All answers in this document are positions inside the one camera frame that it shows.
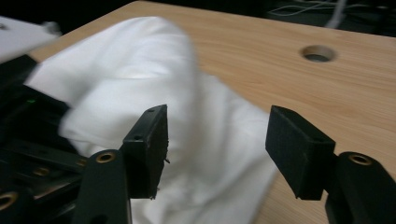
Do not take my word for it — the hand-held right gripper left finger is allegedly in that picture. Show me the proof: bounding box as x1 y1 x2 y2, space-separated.
120 104 170 200

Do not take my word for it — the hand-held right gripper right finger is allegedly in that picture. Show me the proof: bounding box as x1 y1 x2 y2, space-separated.
264 105 338 202

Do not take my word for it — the white skirt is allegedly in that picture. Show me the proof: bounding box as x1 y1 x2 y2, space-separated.
23 16 278 224

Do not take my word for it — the white cable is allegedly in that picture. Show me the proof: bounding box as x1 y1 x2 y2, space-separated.
267 0 396 21

